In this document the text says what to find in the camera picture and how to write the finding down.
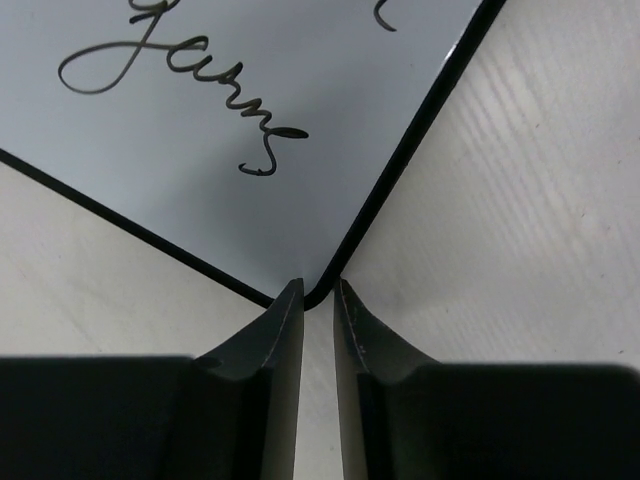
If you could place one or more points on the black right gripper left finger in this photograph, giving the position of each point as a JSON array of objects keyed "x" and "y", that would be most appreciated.
[{"x": 228, "y": 414}]

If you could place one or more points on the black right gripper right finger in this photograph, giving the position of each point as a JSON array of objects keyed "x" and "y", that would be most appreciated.
[{"x": 405, "y": 415}]

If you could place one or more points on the white whiteboard with black frame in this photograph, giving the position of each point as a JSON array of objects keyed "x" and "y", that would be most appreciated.
[{"x": 254, "y": 141}]

